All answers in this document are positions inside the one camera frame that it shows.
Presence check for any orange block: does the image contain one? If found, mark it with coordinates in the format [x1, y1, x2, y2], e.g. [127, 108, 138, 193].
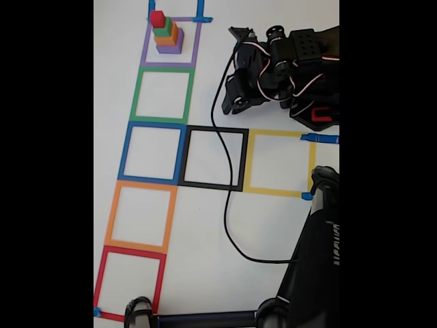
[154, 22, 179, 47]

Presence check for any green block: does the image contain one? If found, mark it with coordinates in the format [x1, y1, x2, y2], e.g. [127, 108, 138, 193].
[152, 16, 173, 38]

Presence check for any small red cube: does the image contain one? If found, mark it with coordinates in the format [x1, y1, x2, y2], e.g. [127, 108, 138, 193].
[149, 10, 167, 29]

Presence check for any purple block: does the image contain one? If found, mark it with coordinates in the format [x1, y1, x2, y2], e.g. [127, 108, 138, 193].
[156, 27, 185, 55]

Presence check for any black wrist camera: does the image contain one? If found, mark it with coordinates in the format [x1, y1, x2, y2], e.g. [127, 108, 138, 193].
[228, 26, 256, 45]

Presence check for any black square frame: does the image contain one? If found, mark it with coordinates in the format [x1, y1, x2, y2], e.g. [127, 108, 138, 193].
[178, 125, 249, 192]

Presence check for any yellow square frame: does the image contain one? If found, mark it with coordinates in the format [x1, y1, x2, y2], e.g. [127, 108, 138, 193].
[242, 128, 317, 199]

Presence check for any purple square frame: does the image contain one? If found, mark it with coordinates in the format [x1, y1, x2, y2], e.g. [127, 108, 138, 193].
[139, 16, 202, 69]

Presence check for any green square frame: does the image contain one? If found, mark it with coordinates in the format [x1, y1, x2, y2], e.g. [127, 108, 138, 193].
[129, 66, 196, 124]

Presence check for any blue square frame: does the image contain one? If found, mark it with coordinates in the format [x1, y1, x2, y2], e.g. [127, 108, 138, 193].
[117, 121, 188, 186]

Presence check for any orange square frame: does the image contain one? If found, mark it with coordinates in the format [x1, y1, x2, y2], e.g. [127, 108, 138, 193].
[104, 180, 178, 254]

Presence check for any black camera cable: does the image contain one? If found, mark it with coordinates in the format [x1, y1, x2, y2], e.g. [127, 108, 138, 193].
[210, 37, 301, 264]

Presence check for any red square frame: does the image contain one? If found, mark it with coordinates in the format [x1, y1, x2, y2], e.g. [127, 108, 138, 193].
[93, 245, 167, 324]

